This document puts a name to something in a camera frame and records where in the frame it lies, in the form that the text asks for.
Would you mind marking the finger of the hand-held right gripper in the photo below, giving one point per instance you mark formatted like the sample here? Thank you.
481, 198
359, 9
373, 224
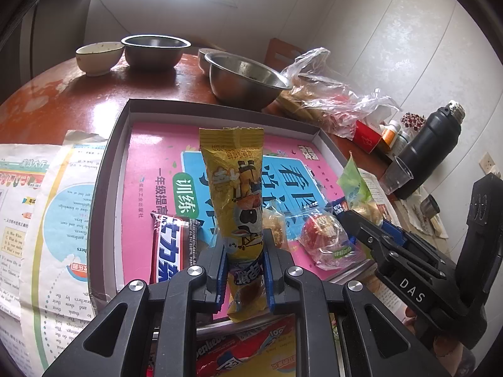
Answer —
369, 239
416, 243

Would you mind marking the white ceramic bowl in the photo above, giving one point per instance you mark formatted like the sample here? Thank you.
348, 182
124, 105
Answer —
98, 59

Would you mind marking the red snack packet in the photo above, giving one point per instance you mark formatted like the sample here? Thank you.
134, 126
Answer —
243, 349

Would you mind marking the red round clear-wrapped snack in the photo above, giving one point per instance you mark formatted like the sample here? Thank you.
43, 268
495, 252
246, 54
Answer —
322, 231

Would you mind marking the small metal cup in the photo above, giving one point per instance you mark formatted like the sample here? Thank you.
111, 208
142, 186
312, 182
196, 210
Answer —
430, 206

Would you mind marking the long yellow snack packet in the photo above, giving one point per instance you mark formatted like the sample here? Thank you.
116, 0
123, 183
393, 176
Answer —
232, 188

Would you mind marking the newspaper sheet with yellow panels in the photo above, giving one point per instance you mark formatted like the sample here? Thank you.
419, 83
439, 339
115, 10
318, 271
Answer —
19, 204

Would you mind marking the grey cardboard tray box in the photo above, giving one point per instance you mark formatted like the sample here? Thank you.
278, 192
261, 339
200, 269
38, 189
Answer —
118, 145

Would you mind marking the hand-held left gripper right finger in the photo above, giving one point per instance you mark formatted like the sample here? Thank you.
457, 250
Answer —
269, 279

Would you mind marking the red spotted white object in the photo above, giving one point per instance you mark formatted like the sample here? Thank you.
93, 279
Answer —
412, 119

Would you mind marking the blue cookie packet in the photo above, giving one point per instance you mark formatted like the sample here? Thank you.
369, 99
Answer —
340, 206

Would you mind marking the person's right hand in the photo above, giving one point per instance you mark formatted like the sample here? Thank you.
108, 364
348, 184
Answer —
411, 315

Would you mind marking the orange and white medicine bottle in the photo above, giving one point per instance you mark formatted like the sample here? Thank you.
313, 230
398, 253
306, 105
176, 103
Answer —
389, 135

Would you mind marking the red white chocolate bar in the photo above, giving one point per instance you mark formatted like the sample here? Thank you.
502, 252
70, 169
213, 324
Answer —
171, 251

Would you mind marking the white wall socket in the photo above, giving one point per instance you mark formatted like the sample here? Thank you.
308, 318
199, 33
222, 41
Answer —
487, 163

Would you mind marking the grey refrigerator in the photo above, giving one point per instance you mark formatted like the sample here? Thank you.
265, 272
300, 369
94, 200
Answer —
59, 35

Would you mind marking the wooden chair back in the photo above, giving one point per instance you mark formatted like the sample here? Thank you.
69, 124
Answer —
279, 53

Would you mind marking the red tissue box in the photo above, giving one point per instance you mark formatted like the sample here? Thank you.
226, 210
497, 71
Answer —
365, 137

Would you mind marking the large steel bowl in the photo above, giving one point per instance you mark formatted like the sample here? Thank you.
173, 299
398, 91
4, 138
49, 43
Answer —
247, 82

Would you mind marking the black thermos flask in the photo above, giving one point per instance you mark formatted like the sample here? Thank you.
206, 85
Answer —
428, 145

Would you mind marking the pink and blue book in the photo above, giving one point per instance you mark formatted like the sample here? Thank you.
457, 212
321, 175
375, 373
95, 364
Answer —
157, 157

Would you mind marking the clear plastic cup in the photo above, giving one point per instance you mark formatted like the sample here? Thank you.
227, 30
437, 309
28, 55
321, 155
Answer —
397, 176

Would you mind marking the white crumpled paper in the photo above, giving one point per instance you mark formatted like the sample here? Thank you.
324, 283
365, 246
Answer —
412, 214

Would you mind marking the light green snack packet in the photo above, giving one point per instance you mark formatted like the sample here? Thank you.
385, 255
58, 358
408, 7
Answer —
353, 184

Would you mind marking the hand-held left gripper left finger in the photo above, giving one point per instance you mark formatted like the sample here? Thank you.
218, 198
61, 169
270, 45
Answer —
220, 282

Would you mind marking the clear plastic bag with food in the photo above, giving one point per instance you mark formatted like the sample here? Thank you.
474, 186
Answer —
334, 98

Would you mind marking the open picture book pages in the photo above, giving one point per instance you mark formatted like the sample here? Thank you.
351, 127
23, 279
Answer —
66, 224

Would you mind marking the yellow pastry clear packet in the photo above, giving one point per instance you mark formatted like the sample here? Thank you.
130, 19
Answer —
275, 226

